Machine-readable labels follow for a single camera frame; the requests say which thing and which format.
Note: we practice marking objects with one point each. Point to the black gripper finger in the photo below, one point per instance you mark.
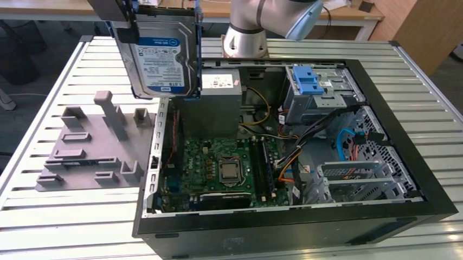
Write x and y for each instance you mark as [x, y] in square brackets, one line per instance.
[127, 35]

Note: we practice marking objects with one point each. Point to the hard disk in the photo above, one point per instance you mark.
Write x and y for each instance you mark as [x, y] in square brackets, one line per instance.
[163, 54]

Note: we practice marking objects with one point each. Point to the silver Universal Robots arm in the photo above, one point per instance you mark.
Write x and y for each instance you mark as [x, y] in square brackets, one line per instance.
[246, 43]

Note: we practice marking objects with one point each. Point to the silver metal disk bay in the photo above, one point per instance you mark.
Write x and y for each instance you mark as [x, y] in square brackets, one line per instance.
[362, 187]

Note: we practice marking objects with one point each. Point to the long wooden desk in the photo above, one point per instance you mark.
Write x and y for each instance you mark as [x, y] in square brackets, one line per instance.
[54, 10]

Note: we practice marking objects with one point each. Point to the grey power supply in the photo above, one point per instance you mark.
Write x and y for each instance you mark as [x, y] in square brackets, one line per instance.
[214, 119]

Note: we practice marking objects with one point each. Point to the grey parts rack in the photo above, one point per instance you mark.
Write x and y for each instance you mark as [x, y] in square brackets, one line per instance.
[94, 140]

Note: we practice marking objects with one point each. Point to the green motherboard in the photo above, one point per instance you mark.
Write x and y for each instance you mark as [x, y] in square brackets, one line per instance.
[202, 162]

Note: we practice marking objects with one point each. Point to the blue plastic drive latch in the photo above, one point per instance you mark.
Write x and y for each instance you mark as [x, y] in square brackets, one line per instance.
[307, 81]

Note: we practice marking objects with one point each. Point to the silver CPU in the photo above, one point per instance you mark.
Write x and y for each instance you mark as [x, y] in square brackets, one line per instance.
[230, 172]

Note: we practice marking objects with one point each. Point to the grey metal drive cage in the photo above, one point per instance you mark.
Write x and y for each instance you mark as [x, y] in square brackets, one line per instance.
[326, 105]

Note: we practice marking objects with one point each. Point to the black graphics card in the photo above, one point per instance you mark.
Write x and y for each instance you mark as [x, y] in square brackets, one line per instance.
[225, 201]

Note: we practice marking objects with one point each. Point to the wooden cabinet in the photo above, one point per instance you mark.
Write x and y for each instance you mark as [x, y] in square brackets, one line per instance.
[427, 32]

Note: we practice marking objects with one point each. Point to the black open PC case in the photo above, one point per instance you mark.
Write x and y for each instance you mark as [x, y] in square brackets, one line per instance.
[290, 238]

